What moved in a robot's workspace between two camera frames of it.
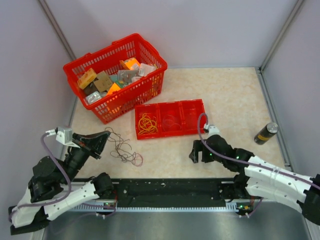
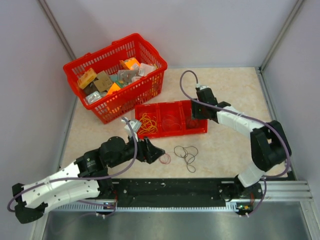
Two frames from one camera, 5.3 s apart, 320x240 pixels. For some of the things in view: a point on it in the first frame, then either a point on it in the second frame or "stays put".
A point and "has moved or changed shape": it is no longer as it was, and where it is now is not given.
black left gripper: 92,143 -> 148,153
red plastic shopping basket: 117,78 stays put
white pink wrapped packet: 145,69 stays put
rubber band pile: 125,156 has moved or changed shape
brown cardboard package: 104,82 stays put
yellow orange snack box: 88,76 stays put
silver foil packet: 93,97 stays put
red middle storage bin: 170,119 stays put
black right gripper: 197,146 -> 195,115
